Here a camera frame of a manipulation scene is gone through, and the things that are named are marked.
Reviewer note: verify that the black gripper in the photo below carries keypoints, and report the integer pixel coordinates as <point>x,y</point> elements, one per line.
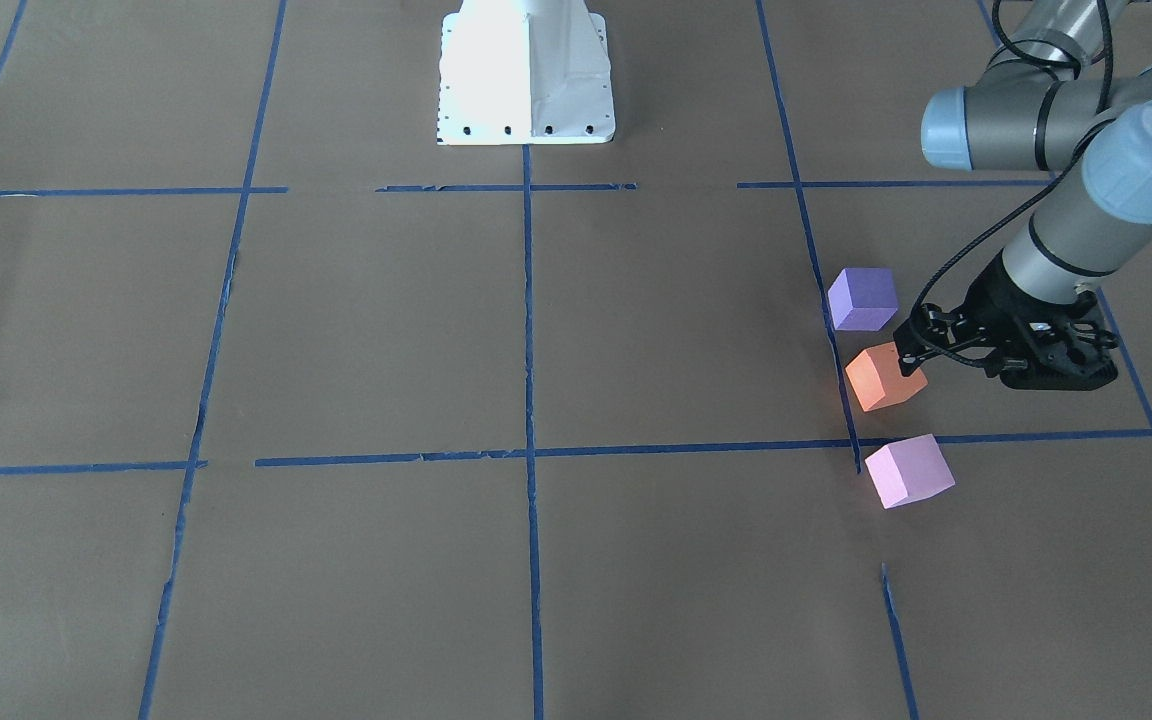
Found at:
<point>988,298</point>

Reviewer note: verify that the orange foam block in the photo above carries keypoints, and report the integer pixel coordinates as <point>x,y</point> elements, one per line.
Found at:
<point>875,377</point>

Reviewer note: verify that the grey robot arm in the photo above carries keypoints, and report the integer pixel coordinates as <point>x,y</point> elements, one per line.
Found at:
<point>1048,101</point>

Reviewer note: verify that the purple foam block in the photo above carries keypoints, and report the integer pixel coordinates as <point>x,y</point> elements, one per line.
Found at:
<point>862,298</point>

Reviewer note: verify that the pink foam block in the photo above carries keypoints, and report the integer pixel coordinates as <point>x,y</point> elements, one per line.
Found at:
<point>908,471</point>

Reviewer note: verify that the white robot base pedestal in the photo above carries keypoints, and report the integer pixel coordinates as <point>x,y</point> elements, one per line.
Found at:
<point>524,73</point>

